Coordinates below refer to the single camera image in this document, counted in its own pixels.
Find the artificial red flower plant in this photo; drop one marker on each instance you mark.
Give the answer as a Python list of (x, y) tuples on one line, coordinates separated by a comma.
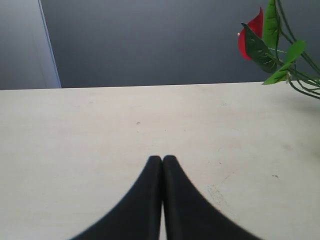
[(268, 41)]

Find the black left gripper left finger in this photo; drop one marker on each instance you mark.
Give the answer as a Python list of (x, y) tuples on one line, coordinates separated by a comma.
[(137, 216)]

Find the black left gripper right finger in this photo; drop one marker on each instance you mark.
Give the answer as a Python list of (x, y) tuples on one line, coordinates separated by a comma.
[(188, 215)]

